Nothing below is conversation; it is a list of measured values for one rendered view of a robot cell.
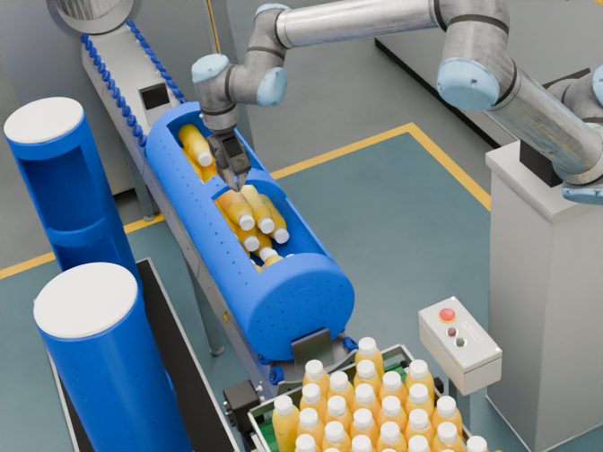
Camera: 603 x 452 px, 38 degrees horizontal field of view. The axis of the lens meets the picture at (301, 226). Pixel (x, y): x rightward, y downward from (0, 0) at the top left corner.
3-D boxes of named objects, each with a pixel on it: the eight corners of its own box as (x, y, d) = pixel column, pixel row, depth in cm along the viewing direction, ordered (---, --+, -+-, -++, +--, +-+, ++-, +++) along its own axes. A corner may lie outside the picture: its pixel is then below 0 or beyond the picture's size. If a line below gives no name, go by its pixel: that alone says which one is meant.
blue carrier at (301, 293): (240, 161, 285) (222, 87, 266) (362, 333, 221) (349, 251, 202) (158, 193, 279) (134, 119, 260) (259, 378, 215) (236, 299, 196)
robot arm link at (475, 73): (645, 143, 211) (499, 6, 157) (635, 212, 208) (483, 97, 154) (585, 144, 222) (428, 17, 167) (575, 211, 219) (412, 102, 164)
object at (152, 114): (172, 114, 317) (163, 77, 307) (176, 119, 314) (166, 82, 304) (146, 123, 315) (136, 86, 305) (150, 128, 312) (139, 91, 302)
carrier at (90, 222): (65, 293, 367) (91, 332, 347) (-7, 120, 311) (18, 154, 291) (126, 263, 377) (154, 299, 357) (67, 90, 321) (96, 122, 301)
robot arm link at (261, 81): (281, 51, 198) (231, 47, 203) (270, 99, 197) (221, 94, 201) (293, 68, 207) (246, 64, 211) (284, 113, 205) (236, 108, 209)
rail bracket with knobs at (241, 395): (262, 402, 215) (256, 375, 208) (274, 422, 210) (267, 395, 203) (225, 418, 213) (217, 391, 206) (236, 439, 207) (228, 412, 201)
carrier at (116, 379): (190, 528, 275) (212, 452, 296) (118, 343, 219) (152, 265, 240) (106, 520, 281) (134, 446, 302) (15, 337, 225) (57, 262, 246)
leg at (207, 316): (221, 343, 354) (189, 227, 314) (226, 352, 350) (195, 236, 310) (208, 349, 353) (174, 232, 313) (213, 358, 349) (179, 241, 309)
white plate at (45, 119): (-6, 117, 310) (-5, 120, 311) (18, 151, 291) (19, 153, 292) (65, 88, 319) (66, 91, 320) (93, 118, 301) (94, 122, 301)
